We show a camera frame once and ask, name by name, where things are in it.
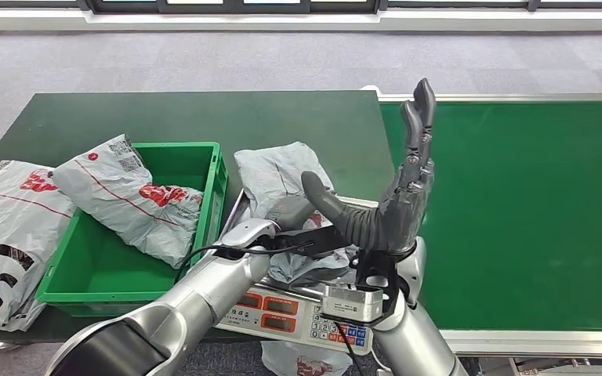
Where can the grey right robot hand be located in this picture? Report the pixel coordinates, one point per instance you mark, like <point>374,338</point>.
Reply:
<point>389,223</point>

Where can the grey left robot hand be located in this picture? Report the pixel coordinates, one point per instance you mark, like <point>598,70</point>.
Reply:
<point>290,213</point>

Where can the plain grey package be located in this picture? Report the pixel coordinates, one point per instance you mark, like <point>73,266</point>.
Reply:
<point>275,171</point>

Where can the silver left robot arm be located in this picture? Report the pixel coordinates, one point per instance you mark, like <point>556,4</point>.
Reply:
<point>202,301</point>

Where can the grey package with red print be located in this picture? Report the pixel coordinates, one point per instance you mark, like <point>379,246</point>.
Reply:
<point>119,202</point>

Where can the green plastic basket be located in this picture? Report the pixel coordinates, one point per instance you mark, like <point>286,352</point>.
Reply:
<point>98,280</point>

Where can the large white package black letters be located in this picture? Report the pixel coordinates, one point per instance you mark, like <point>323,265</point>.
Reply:
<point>5,228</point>

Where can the white electronic scale body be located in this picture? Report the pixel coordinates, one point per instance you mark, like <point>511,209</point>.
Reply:
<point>275,322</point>

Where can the green conveyor belt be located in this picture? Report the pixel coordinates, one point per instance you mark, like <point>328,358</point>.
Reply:
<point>514,207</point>

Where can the white bag with red print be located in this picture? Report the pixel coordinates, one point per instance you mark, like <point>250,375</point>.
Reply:
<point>285,360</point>

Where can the metal table foot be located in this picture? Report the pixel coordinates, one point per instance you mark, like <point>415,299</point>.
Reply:
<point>0,345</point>

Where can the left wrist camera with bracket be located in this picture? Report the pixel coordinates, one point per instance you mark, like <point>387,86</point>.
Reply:
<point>322,240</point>

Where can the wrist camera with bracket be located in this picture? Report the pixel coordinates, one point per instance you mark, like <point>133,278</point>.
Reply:
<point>322,240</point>
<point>353,303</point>

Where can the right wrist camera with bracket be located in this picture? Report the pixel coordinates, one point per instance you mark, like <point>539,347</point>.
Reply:
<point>353,303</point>

